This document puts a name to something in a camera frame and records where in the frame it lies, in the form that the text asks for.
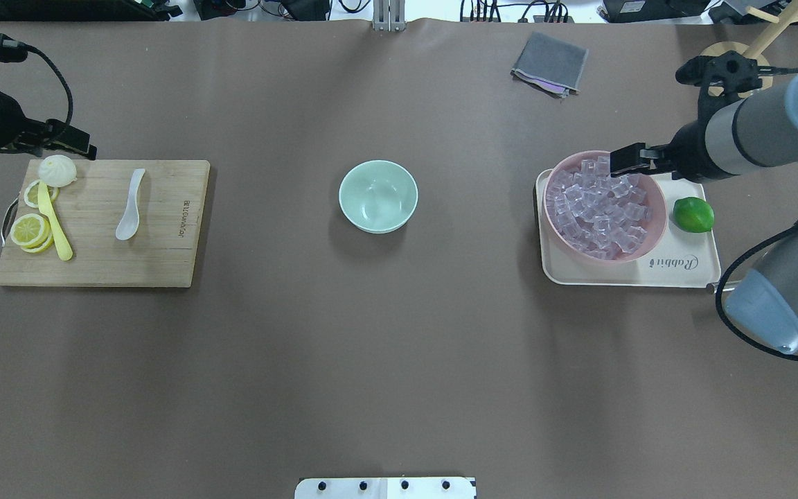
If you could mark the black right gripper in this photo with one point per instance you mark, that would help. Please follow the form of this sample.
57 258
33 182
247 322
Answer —
691 149

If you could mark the white ceramic spoon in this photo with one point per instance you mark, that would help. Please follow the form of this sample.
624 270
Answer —
130 220

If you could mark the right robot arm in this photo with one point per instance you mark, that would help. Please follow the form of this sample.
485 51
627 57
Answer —
746 123

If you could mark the pile of clear ice cubes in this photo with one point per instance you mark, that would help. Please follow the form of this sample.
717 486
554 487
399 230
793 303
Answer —
599 215

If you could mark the pink bowl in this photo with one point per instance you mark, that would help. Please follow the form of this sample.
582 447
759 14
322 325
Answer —
657 224

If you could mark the green bowl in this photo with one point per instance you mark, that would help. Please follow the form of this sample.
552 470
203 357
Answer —
378 196

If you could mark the upper lemon slice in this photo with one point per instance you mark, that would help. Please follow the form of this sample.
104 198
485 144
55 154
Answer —
30 194

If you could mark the green lime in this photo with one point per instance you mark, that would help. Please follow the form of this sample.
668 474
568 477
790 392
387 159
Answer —
693 215

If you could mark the yellow plastic knife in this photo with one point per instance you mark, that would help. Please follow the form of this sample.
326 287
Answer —
62 245

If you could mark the wooden cutting board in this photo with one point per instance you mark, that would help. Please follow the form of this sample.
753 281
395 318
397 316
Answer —
161 254

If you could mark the cream serving tray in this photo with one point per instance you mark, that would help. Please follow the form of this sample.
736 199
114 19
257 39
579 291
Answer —
679 260

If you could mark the grey folded cloth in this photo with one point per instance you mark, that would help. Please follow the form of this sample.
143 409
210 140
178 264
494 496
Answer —
550 64

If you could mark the wooden mug tree stand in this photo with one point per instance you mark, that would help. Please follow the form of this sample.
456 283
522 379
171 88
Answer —
778 16

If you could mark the metal cutting board handle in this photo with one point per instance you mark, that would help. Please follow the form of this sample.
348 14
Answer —
8 220

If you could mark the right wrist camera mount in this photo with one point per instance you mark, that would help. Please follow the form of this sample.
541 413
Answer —
721 80

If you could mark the aluminium frame post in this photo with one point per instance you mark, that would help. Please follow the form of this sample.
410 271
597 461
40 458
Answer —
389 15

